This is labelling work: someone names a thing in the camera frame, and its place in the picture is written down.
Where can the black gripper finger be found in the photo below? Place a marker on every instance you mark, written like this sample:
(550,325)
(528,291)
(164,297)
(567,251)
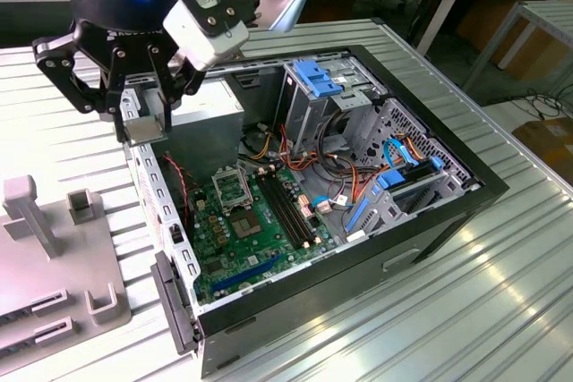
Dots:
(58,55)
(165,95)

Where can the silver CPU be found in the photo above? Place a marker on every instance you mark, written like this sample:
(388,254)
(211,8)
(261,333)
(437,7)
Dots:
(145,131)

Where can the CPU socket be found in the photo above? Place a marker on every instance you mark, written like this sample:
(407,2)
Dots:
(245,226)

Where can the grey power supply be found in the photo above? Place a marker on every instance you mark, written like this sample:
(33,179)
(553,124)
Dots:
(201,149)

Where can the grey drive cage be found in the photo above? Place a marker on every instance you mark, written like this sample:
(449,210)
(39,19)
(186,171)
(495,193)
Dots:
(304,113)

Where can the blue drive latch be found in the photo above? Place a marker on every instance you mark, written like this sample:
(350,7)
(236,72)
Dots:
(313,78)

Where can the black-latch RAM slot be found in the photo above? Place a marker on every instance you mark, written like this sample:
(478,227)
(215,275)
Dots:
(291,209)
(278,209)

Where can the white-latch RAM slot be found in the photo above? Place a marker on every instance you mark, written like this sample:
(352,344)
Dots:
(284,209)
(297,209)

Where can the green motherboard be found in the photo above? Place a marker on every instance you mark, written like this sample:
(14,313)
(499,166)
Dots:
(233,257)

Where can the blue expansion slot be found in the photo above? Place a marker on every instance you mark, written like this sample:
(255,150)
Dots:
(246,273)

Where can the grey parts rack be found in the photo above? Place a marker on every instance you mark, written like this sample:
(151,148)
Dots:
(53,274)

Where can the blue disk carrier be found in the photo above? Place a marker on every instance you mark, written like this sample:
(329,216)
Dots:
(389,180)

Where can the black PC case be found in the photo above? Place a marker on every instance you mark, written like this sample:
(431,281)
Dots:
(336,306)

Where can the grey perforated disk cage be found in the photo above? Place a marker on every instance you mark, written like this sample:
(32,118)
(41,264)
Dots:
(441,149)

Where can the brown cardboard box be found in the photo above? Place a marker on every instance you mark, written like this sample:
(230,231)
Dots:
(546,140)
(479,15)

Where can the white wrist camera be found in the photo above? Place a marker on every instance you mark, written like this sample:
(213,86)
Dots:
(201,42)

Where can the blue plastic rail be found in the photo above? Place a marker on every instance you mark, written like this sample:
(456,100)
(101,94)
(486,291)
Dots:
(360,212)

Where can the grey metal frame table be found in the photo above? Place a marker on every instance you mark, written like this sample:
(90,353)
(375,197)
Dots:
(546,11)

